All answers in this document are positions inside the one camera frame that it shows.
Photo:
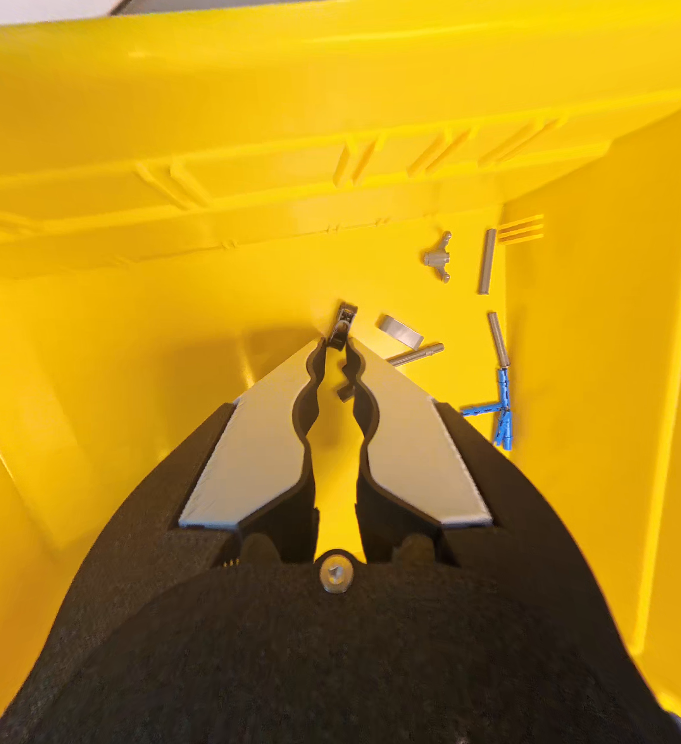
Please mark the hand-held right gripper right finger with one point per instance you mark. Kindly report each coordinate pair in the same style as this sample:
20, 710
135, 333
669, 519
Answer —
421, 465

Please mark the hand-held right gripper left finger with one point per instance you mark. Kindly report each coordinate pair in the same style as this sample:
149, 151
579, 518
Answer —
247, 465

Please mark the yellow plastic bin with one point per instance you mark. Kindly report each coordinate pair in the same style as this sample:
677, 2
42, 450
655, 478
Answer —
142, 349

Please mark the black brick with holes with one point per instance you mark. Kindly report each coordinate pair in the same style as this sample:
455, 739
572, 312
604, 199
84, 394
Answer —
343, 322

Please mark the long grey stop axle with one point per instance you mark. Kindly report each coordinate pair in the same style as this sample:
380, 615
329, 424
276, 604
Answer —
419, 353

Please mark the grey curved tile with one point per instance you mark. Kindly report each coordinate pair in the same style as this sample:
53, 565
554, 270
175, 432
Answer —
401, 332

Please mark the grey axle rod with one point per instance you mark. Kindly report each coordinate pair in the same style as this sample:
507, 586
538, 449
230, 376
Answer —
498, 340
487, 261

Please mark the grey T-shaped connector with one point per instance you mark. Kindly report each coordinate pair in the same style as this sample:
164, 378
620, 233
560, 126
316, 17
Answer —
436, 257

